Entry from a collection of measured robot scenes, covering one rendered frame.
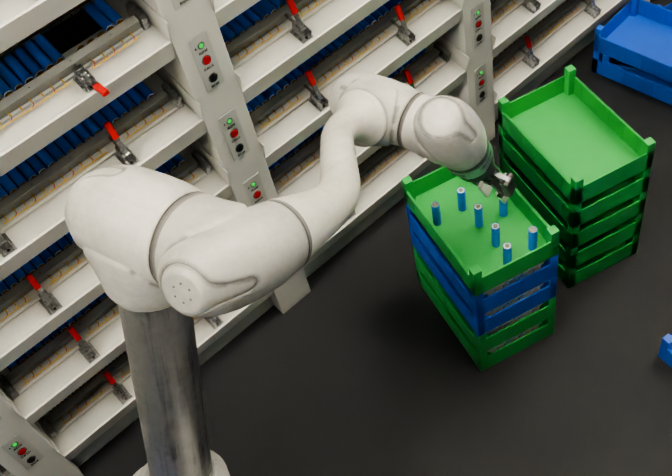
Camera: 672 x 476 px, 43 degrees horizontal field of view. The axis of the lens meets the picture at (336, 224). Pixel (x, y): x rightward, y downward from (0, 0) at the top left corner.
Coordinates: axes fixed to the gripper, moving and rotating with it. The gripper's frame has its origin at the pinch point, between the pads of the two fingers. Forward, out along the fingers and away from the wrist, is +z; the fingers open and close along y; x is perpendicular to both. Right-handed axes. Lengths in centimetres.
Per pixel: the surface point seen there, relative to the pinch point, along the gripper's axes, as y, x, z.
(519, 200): 2.6, 1.6, 10.2
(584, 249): 14.3, 0.8, 34.3
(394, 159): -40, 5, 35
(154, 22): -50, -4, -55
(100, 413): -61, -80, -4
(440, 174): -16.2, 0.7, 9.7
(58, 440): -65, -89, -8
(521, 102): -10.1, 25.6, 21.1
